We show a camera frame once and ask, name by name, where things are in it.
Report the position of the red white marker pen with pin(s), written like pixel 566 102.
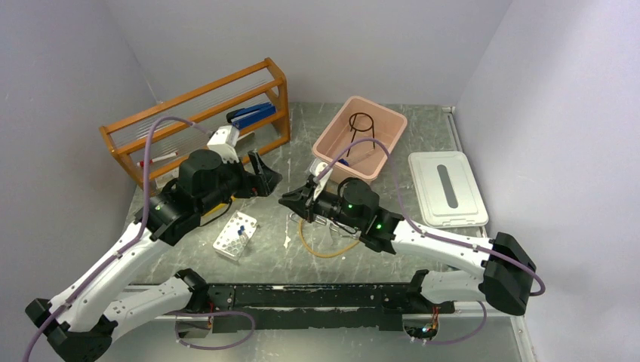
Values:
pixel 156 159

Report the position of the yellow foam tray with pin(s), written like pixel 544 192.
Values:
pixel 221 206

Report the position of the pink plastic bin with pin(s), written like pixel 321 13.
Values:
pixel 334 142

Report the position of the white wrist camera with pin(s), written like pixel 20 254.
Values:
pixel 320 178
pixel 223 142

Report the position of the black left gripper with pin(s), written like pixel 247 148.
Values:
pixel 266 178

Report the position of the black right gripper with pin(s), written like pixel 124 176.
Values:
pixel 300 200

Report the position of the orange wooden shelf rack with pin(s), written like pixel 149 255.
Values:
pixel 207 106

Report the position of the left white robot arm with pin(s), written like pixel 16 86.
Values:
pixel 85 319

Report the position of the white plastic bin lid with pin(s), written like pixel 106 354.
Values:
pixel 447 193

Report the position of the blue black stapler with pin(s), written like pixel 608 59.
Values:
pixel 247 116

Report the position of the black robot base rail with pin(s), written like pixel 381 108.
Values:
pixel 320 306

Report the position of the white test tube rack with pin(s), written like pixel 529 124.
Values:
pixel 225 242

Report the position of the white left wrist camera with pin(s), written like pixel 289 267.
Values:
pixel 223 142

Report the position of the black wire tripod stand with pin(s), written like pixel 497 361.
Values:
pixel 353 125

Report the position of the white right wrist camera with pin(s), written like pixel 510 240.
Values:
pixel 320 178

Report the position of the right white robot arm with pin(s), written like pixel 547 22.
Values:
pixel 496 270

